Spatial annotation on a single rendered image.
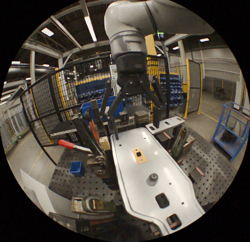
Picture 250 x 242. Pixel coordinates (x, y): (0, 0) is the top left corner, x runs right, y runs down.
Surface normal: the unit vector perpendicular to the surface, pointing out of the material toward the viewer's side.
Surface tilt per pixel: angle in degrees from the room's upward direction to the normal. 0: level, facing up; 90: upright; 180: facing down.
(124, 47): 90
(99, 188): 0
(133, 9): 99
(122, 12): 93
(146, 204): 0
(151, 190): 0
